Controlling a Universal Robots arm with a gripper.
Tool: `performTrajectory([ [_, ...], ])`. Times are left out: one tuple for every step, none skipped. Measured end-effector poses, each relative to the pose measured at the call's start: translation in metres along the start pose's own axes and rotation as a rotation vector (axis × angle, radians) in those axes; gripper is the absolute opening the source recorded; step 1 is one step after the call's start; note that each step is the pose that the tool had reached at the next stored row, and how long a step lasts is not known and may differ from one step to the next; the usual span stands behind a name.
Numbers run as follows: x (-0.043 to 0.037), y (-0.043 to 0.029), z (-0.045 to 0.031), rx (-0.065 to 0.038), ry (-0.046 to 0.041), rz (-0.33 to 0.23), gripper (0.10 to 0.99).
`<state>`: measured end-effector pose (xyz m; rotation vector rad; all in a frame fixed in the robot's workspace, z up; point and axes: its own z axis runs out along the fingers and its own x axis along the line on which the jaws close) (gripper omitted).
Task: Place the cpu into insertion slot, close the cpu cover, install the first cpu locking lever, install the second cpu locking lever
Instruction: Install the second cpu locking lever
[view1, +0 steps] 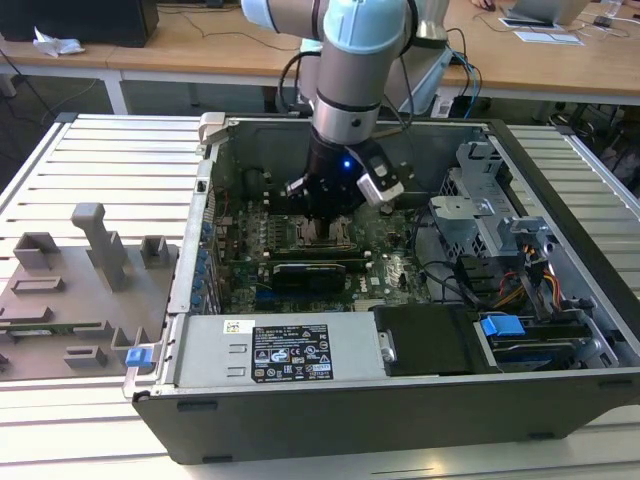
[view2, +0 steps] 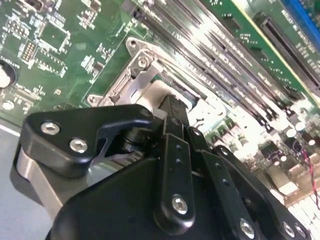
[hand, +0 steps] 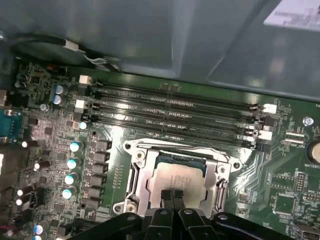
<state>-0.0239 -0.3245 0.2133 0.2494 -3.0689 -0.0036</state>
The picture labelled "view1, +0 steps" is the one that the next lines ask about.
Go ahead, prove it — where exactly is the CPU socket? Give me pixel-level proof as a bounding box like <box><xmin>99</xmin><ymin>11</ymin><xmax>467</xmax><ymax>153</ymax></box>
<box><xmin>294</xmin><ymin>214</ymin><xmax>360</xmax><ymax>251</ymax></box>

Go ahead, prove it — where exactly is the green motherboard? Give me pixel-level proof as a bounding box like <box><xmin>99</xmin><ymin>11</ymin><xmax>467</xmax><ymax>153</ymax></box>
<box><xmin>207</xmin><ymin>192</ymin><xmax>436</xmax><ymax>317</ymax></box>

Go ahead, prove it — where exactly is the black box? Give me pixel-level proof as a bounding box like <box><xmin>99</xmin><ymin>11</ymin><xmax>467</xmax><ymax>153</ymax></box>
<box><xmin>0</xmin><ymin>0</ymin><xmax>160</xmax><ymax>49</ymax></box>

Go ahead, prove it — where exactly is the blue cable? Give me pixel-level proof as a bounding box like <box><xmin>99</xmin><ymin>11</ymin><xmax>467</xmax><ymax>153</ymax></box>
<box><xmin>457</xmin><ymin>52</ymin><xmax>485</xmax><ymax>120</ymax></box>

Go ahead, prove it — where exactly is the blue expansion slot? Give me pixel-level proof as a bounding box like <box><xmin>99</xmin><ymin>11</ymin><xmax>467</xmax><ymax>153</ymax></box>
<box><xmin>255</xmin><ymin>288</ymin><xmax>314</xmax><ymax>302</ymax></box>

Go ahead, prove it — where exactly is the grey plastic bracket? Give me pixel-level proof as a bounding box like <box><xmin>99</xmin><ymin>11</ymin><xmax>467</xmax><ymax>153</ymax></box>
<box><xmin>497</xmin><ymin>215</ymin><xmax>559</xmax><ymax>261</ymax></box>

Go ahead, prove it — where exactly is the grey laptop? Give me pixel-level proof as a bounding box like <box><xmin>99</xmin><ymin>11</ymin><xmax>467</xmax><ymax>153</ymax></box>
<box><xmin>502</xmin><ymin>0</ymin><xmax>589</xmax><ymax>29</ymax></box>

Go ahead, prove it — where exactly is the black cable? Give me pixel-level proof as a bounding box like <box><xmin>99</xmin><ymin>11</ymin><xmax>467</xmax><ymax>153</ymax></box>
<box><xmin>417</xmin><ymin>259</ymin><xmax>481</xmax><ymax>306</ymax></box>

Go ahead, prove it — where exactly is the dark open PC case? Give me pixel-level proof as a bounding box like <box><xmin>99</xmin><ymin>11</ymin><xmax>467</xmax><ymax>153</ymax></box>
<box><xmin>122</xmin><ymin>112</ymin><xmax>640</xmax><ymax>466</ymax></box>

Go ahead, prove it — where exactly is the hard disk in blue carrier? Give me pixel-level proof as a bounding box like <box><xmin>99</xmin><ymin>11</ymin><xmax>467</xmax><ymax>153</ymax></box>
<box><xmin>478</xmin><ymin>313</ymin><xmax>589</xmax><ymax>372</ymax></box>

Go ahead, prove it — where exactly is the green RAM stick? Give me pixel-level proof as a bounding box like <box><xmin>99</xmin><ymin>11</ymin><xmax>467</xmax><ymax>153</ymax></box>
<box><xmin>9</xmin><ymin>323</ymin><xmax>104</xmax><ymax>338</ymax></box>

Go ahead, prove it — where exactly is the orange wire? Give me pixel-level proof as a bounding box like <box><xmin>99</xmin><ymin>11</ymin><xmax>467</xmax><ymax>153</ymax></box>
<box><xmin>542</xmin><ymin>264</ymin><xmax>561</xmax><ymax>299</ymax></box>

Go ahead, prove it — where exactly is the wooden desk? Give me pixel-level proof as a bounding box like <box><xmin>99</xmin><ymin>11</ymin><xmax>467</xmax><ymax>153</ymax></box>
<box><xmin>0</xmin><ymin>0</ymin><xmax>640</xmax><ymax>109</ymax></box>

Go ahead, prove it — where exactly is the black graphics card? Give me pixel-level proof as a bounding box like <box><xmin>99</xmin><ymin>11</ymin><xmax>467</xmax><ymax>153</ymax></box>
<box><xmin>272</xmin><ymin>262</ymin><xmax>347</xmax><ymax>295</ymax></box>

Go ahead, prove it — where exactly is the silver power supply unit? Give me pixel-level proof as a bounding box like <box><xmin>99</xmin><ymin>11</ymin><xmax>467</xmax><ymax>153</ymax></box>
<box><xmin>174</xmin><ymin>314</ymin><xmax>389</xmax><ymax>389</ymax></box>

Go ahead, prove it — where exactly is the metal drive cage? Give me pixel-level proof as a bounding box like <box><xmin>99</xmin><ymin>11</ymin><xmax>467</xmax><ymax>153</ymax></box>
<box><xmin>428</xmin><ymin>142</ymin><xmax>511</xmax><ymax>256</ymax></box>

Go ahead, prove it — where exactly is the black plastic shroud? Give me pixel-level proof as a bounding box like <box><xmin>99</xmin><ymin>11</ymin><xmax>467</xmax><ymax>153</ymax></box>
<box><xmin>373</xmin><ymin>305</ymin><xmax>494</xmax><ymax>377</ymax></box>

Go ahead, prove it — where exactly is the yellow wire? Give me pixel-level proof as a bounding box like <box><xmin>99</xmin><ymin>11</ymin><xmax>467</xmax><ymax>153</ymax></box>
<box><xmin>499</xmin><ymin>284</ymin><xmax>527</xmax><ymax>307</ymax></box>

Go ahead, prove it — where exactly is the grey parts rack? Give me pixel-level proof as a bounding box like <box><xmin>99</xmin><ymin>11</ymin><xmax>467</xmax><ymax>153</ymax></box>
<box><xmin>0</xmin><ymin>202</ymin><xmax>180</xmax><ymax>384</ymax></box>

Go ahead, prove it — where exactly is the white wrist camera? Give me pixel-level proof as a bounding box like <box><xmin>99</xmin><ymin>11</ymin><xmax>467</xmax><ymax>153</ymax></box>
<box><xmin>355</xmin><ymin>149</ymin><xmax>407</xmax><ymax>209</ymax></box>

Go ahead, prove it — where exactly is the crumpled white paper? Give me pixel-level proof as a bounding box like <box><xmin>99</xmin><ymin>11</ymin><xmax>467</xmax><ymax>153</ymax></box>
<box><xmin>32</xmin><ymin>25</ymin><xmax>86</xmax><ymax>57</ymax></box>

